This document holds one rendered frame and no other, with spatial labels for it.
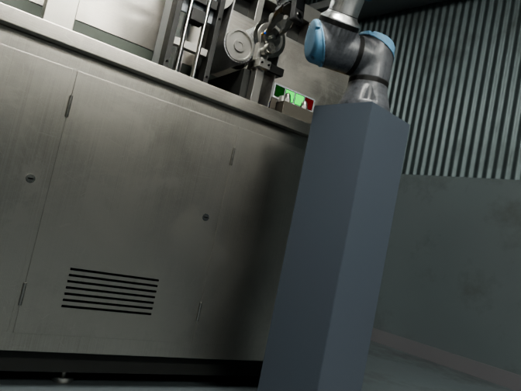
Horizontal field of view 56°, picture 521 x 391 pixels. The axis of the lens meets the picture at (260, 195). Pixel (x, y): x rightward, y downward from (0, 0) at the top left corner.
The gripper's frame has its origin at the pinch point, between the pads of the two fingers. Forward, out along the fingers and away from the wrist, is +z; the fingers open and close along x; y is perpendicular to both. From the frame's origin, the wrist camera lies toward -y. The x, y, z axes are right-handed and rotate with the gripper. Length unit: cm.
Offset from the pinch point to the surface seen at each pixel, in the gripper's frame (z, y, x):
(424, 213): 61, 0, -162
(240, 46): 9.3, -2.7, 9.7
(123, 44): 38, 15, 43
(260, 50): 6.1, -5.3, 3.6
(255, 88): 15.0, -16.7, 2.5
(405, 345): 111, -65, -162
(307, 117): 17.2, -18.2, -24.0
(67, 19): 22, -9, 68
